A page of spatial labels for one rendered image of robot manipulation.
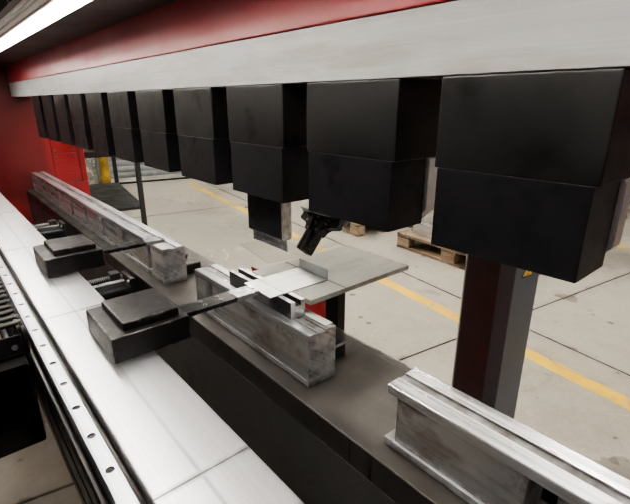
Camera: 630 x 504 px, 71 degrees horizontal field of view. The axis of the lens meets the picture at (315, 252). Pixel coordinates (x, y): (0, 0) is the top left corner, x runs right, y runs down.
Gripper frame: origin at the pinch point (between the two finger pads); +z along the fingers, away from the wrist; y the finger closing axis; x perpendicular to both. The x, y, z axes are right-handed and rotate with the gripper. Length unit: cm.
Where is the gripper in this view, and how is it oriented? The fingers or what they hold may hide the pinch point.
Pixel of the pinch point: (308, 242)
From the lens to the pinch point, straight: 83.7
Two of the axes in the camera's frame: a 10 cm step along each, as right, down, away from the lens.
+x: 5.8, 4.5, 6.8
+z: -4.9, 8.6, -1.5
